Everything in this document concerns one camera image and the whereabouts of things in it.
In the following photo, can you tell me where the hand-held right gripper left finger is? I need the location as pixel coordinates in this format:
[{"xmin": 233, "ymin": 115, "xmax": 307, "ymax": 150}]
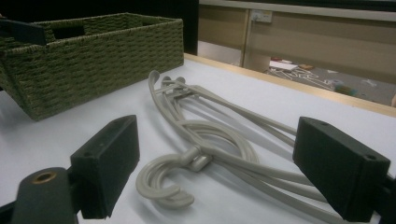
[{"xmin": 70, "ymin": 115, "xmax": 140, "ymax": 219}]

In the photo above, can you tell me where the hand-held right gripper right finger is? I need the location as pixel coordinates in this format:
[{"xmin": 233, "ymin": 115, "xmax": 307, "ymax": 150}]
[{"xmin": 292, "ymin": 116, "xmax": 391, "ymax": 223}]

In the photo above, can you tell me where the green woven basket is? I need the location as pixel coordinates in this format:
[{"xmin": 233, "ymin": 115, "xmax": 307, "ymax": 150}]
[{"xmin": 0, "ymin": 12, "xmax": 185, "ymax": 121}]

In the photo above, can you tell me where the pile of white hangers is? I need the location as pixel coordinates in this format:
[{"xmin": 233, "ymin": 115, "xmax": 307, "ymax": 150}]
[{"xmin": 270, "ymin": 66, "xmax": 334, "ymax": 91}]

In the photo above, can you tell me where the flat white box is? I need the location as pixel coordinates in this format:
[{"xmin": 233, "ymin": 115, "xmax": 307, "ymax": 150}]
[{"xmin": 269, "ymin": 60, "xmax": 299, "ymax": 72}]

